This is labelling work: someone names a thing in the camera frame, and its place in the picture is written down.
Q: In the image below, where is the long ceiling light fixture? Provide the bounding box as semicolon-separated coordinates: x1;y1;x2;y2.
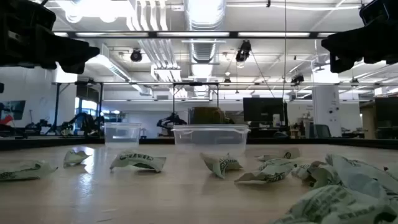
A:
86;54;132;83

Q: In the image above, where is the white LED light strip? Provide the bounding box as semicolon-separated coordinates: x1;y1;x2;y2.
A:
238;32;311;37
157;32;230;37
75;32;149;37

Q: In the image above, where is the thin hanging cable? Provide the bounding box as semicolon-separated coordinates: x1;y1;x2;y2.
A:
283;0;288;99

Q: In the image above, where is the black metal table frame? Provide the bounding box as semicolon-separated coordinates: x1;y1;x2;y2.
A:
0;136;398;151

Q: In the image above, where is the dark wall picture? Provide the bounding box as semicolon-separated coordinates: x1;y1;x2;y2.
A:
0;100;27;121

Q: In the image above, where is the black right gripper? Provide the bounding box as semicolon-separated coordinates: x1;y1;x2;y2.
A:
320;18;398;74

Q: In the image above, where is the brown ceramic mug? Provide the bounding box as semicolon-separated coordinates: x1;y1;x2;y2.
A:
188;106;233;126

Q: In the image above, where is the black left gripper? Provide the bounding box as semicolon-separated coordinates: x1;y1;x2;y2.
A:
0;24;101;75

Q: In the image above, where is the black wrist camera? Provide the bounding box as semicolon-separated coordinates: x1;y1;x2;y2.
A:
359;0;398;26
0;0;57;32

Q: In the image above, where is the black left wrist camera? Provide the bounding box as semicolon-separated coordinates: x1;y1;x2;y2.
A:
0;0;57;32

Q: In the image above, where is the black background rig frame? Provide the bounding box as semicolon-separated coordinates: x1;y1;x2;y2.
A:
172;82;220;125
51;81;105;136

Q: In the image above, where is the white pillar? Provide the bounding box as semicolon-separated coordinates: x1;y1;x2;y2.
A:
312;70;342;138

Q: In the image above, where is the black ceiling-hung camera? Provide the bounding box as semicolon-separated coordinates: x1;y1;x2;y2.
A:
235;39;252;63
129;48;143;63
290;73;305;86

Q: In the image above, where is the small clear plastic container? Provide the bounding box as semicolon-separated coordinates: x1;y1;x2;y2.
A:
103;122;142;149

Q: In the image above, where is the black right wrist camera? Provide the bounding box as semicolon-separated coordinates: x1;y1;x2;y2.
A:
359;0;398;26

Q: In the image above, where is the dark office chair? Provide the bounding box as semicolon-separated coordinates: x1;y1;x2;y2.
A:
309;124;332;139

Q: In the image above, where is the silver ceiling air duct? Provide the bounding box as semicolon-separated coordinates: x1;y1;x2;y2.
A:
183;0;228;63

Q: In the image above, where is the large clear plastic container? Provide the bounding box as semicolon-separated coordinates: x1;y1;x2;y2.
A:
172;124;251;156

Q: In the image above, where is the black computer monitor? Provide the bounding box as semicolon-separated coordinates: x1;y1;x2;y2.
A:
374;96;398;128
243;97;289;123

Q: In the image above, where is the red slanted bar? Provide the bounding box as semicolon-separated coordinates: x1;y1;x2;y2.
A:
0;114;15;126

